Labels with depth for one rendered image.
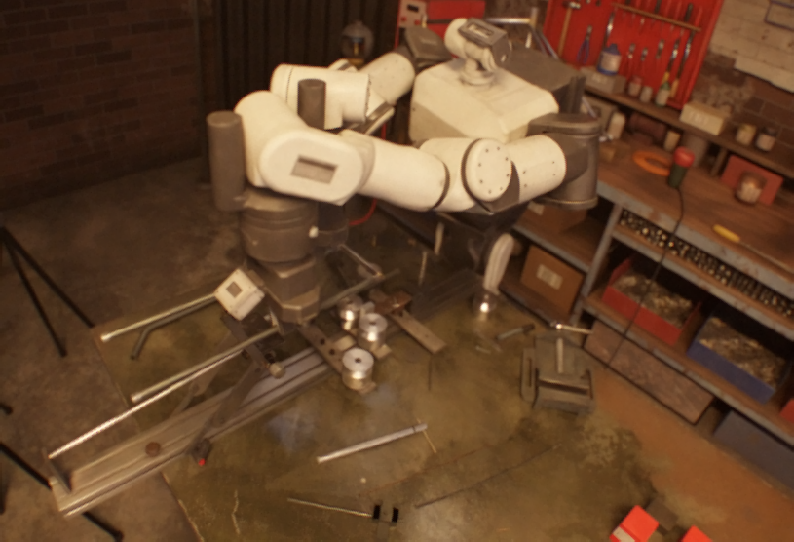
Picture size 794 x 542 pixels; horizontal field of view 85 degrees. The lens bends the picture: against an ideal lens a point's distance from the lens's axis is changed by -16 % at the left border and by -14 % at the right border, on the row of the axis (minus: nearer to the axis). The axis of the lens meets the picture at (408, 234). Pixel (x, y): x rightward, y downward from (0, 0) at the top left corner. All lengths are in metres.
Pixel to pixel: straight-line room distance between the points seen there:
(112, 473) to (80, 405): 1.34
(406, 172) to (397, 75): 0.45
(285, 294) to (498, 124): 0.48
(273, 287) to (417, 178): 0.20
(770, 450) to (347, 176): 2.15
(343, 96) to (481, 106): 0.35
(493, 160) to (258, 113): 0.29
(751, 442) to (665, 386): 0.42
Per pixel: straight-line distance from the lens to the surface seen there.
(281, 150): 0.46
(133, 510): 1.87
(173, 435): 0.86
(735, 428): 2.39
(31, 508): 2.01
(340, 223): 0.71
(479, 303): 1.08
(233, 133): 0.49
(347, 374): 0.85
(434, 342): 0.96
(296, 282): 0.57
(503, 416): 0.94
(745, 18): 2.61
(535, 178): 0.73
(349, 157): 0.49
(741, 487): 1.07
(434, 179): 0.60
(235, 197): 0.52
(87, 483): 0.86
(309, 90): 0.59
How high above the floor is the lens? 1.61
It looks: 34 degrees down
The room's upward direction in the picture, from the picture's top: 8 degrees clockwise
